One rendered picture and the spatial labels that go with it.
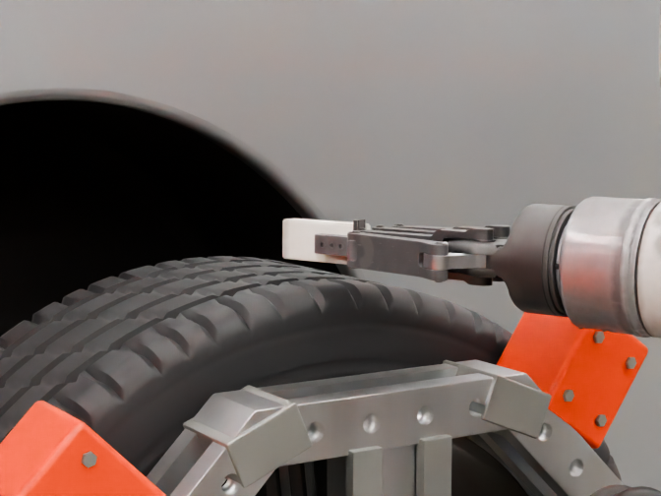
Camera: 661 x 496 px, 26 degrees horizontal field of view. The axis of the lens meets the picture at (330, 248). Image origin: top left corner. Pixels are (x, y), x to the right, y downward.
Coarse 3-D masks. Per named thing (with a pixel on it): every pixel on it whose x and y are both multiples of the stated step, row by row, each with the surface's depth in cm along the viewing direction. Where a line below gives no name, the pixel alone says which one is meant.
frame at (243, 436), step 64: (320, 384) 100; (384, 384) 102; (448, 384) 100; (512, 384) 102; (192, 448) 94; (256, 448) 92; (320, 448) 95; (384, 448) 97; (512, 448) 109; (576, 448) 107
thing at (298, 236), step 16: (288, 224) 108; (304, 224) 107; (320, 224) 106; (336, 224) 106; (352, 224) 105; (288, 240) 108; (304, 240) 107; (288, 256) 108; (304, 256) 108; (320, 256) 107; (336, 256) 106
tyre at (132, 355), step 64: (64, 320) 110; (128, 320) 105; (192, 320) 102; (256, 320) 101; (320, 320) 104; (384, 320) 107; (448, 320) 110; (0, 384) 106; (64, 384) 100; (128, 384) 96; (192, 384) 99; (256, 384) 101; (128, 448) 96
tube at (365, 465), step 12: (348, 456) 96; (360, 456) 96; (372, 456) 96; (348, 468) 96; (360, 468) 96; (372, 468) 96; (348, 480) 96; (360, 480) 96; (372, 480) 96; (348, 492) 96; (360, 492) 96; (372, 492) 97
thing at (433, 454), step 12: (420, 444) 99; (432, 444) 99; (444, 444) 99; (420, 456) 99; (432, 456) 99; (444, 456) 100; (420, 468) 99; (432, 468) 99; (444, 468) 100; (420, 480) 99; (432, 480) 99; (444, 480) 100; (420, 492) 99; (432, 492) 99; (444, 492) 100
